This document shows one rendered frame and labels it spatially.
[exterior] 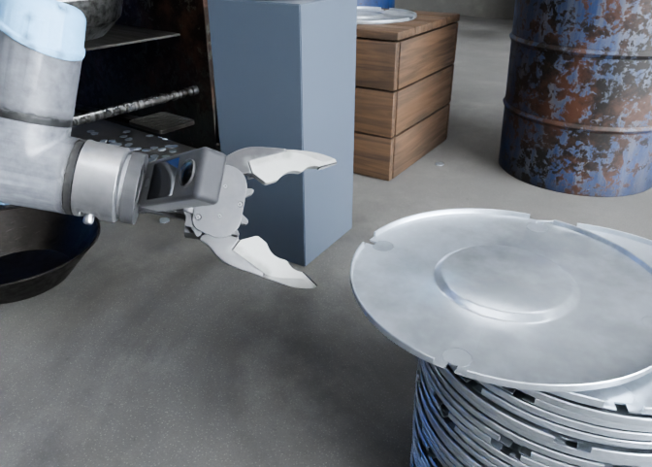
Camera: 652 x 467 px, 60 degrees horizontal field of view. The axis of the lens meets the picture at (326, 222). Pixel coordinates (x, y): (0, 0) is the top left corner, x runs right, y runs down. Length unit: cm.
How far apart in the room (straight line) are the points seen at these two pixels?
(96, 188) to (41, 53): 12
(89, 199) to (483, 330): 37
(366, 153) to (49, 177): 95
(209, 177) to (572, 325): 33
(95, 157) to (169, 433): 36
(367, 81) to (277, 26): 48
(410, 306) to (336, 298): 46
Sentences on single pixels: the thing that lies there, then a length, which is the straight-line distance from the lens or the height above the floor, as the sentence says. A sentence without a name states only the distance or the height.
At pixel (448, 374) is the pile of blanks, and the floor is 21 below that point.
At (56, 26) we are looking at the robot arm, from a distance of 58.
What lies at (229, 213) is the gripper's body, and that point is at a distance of 56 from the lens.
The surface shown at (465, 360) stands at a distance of 46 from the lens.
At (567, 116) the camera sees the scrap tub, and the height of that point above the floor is 18.
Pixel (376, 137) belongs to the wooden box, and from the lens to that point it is 138.
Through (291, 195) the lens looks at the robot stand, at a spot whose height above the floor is 14.
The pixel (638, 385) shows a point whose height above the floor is 24.
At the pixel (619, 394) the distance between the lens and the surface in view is 48.
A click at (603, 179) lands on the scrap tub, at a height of 5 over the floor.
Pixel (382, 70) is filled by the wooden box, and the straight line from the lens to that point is 133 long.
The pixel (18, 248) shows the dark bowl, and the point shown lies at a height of 1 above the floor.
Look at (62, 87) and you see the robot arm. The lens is 58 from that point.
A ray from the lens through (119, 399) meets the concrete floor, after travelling 82.
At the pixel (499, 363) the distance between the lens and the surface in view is 46.
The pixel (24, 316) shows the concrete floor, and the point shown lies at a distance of 103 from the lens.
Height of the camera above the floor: 54
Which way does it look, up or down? 27 degrees down
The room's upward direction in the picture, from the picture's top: straight up
